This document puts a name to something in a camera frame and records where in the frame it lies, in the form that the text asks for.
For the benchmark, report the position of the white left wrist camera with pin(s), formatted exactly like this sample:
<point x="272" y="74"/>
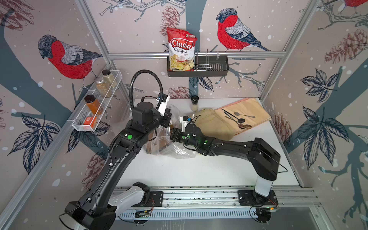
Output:
<point x="163" y="105"/>

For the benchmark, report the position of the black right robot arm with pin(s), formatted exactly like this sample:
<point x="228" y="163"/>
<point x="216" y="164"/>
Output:
<point x="264" y="159"/>

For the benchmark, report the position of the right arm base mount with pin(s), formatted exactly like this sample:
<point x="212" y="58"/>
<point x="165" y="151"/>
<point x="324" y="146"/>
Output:
<point x="251" y="198"/>

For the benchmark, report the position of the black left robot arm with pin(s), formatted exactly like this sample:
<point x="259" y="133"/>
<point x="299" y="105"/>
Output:
<point x="97" y="209"/>

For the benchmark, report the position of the small orange box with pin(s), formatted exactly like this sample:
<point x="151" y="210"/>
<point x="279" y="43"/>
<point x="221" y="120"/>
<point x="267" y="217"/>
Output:
<point x="90" y="121"/>

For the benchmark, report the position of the beige cloth placemat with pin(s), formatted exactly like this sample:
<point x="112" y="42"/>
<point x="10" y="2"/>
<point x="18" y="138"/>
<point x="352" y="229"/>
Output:
<point x="246" y="106"/>

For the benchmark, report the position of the wooden brown spoon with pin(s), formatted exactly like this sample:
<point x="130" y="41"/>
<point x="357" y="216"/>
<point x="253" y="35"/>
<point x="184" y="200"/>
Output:
<point x="243" y="125"/>

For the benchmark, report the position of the beige corduroy trousers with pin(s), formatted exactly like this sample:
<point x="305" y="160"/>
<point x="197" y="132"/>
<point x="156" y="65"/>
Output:
<point x="212" y="125"/>

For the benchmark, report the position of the clear plastic vacuum bag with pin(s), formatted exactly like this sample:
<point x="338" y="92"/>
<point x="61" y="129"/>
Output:
<point x="175" y="150"/>

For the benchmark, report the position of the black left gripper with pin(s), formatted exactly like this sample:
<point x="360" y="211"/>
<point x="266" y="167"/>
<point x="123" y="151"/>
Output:
<point x="166" y="117"/>

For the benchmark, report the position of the red cassava chips bag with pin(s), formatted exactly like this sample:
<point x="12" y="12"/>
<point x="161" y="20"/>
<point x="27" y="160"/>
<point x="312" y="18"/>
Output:
<point x="181" y="46"/>

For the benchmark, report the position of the light spice jar black lid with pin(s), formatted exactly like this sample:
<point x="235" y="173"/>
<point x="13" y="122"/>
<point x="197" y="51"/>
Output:
<point x="109" y="78"/>

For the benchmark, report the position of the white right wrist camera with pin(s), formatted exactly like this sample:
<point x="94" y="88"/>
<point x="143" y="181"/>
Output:
<point x="185" y="120"/>

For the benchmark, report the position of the black spoon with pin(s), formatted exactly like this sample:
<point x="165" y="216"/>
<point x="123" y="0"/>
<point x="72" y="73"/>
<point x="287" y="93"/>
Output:
<point x="238" y="120"/>

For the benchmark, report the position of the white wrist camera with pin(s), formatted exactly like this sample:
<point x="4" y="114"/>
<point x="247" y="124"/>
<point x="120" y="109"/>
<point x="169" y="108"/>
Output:
<point x="163" y="105"/>
<point x="185" y="120"/>

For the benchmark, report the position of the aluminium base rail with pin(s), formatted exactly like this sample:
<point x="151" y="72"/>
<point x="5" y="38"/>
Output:
<point x="216" y="197"/>

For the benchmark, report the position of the tan spice jar silver lid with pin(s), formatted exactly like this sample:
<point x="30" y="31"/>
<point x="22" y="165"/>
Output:
<point x="103" y="87"/>

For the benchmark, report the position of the orange spice jar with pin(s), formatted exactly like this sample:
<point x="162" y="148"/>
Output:
<point x="93" y="104"/>

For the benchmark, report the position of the black lid pepper grinder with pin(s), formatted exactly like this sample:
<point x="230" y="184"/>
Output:
<point x="194" y="103"/>

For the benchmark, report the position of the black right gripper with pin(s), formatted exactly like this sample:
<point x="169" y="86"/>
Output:
<point x="172" y="135"/>

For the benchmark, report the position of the metal spoon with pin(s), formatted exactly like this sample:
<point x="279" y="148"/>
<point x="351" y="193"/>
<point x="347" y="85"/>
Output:
<point x="238" y="114"/>

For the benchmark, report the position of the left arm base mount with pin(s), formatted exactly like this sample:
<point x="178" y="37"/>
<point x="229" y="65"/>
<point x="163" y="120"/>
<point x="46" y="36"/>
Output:
<point x="151" y="199"/>

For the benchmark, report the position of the clear acrylic spice shelf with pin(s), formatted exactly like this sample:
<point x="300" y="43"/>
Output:
<point x="77" y="123"/>

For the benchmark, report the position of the black wire wall basket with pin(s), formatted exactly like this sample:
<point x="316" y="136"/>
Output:
<point x="203" y="66"/>

